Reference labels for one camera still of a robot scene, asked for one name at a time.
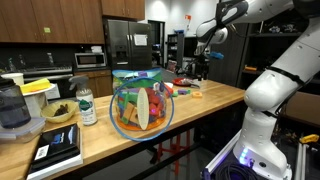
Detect red plate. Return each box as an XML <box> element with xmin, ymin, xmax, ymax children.
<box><xmin>172</xmin><ymin>77</ymin><xmax>194</xmax><ymax>87</ymax></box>

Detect white spray bottle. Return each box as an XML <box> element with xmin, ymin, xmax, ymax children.
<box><xmin>68</xmin><ymin>75</ymin><xmax>99</xmax><ymax>127</ymax></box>

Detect dark transparent pitcher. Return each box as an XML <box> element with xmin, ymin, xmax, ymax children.
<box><xmin>0</xmin><ymin>77</ymin><xmax>32</xmax><ymax>130</ymax></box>

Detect clear plastic lidded container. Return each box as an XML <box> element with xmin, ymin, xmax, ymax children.
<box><xmin>0</xmin><ymin>117</ymin><xmax>47</xmax><ymax>145</ymax></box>

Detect stainless steel refrigerator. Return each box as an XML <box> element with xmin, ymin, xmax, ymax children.
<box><xmin>103</xmin><ymin>18</ymin><xmax>154</xmax><ymax>72</ymax></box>

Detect brown wooden upper cabinets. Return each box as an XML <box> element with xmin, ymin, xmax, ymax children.
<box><xmin>0</xmin><ymin>0</ymin><xmax>146</xmax><ymax>45</ymax></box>

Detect black kitchen stove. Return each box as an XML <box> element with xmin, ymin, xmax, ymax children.
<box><xmin>19</xmin><ymin>65</ymin><xmax>75</xmax><ymax>101</ymax></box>

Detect grey knitted cloth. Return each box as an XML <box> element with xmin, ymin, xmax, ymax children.
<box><xmin>181</xmin><ymin>78</ymin><xmax>201</xmax><ymax>89</ymax></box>

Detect coiled black floor cables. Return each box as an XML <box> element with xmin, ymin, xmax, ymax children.
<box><xmin>216</xmin><ymin>162</ymin><xmax>259</xmax><ymax>180</ymax></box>

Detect white cup with rim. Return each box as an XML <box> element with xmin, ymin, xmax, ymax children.
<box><xmin>0</xmin><ymin>72</ymin><xmax>25</xmax><ymax>87</ymax></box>

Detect wooden stool red legs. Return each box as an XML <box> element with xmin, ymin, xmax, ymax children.
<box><xmin>155</xmin><ymin>130</ymin><xmax>192</xmax><ymax>177</ymax></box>

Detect yellow handled tool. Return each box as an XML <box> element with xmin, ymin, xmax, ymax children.
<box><xmin>299</xmin><ymin>133</ymin><xmax>320</xmax><ymax>145</ymax></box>

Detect brown wooden lower cabinet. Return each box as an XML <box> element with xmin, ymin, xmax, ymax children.
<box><xmin>74</xmin><ymin>69</ymin><xmax>114</xmax><ymax>99</ymax></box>

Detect black computer monitor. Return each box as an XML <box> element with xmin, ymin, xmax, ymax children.
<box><xmin>183</xmin><ymin>35</ymin><xmax>200</xmax><ymax>59</ymax></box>

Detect yellow bowl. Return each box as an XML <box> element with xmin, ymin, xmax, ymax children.
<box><xmin>40</xmin><ymin>99</ymin><xmax>79</xmax><ymax>124</ymax></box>

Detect black metal table frame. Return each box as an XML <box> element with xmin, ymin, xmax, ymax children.
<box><xmin>83</xmin><ymin>99</ymin><xmax>248</xmax><ymax>180</ymax></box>

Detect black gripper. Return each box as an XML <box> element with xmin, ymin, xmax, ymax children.
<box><xmin>194</xmin><ymin>53</ymin><xmax>210</xmax><ymax>81</ymax></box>

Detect white tub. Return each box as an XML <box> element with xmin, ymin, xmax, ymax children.
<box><xmin>23</xmin><ymin>92</ymin><xmax>51</xmax><ymax>119</ymax></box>

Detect silver microwave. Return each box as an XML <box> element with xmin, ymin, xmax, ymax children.
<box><xmin>74</xmin><ymin>52</ymin><xmax>108</xmax><ymax>70</ymax></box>

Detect dark shelving unit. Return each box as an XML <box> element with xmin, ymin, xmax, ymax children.
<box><xmin>238</xmin><ymin>19</ymin><xmax>320</xmax><ymax>91</ymax></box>

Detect yellow sponge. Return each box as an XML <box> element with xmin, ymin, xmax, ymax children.
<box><xmin>19</xmin><ymin>78</ymin><xmax>52</xmax><ymax>95</ymax></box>

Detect clear plastic bag of blocks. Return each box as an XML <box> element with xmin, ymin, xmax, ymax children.
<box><xmin>109</xmin><ymin>67</ymin><xmax>175</xmax><ymax>143</ymax></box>

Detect white paper on refrigerator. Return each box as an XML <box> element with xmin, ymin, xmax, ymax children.
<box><xmin>133</xmin><ymin>34</ymin><xmax>149</xmax><ymax>47</ymax></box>

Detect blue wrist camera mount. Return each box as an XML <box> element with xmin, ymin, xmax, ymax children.
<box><xmin>209</xmin><ymin>51</ymin><xmax>225</xmax><ymax>61</ymax></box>

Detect white stack above microwave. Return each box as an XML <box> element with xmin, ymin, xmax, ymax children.
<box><xmin>90</xmin><ymin>45</ymin><xmax>103</xmax><ymax>54</ymax></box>

